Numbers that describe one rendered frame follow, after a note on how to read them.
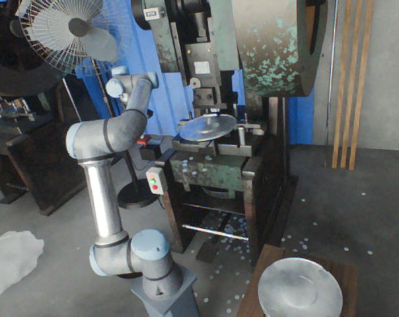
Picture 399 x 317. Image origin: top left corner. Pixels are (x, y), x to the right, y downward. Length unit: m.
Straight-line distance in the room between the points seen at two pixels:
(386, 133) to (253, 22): 2.00
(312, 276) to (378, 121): 1.71
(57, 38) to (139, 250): 1.35
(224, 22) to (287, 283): 1.03
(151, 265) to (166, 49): 0.91
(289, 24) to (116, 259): 0.90
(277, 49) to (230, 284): 1.22
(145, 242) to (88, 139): 0.39
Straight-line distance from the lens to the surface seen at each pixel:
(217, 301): 1.65
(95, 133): 0.98
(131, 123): 0.98
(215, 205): 1.67
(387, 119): 2.69
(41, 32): 1.98
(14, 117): 2.72
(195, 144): 1.30
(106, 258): 1.07
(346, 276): 1.31
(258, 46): 0.95
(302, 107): 2.63
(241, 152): 1.41
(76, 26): 1.87
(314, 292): 1.21
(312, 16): 1.57
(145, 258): 1.02
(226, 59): 1.27
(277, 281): 1.23
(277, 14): 0.90
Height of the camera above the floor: 1.38
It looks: 30 degrees down
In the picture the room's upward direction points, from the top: 10 degrees counter-clockwise
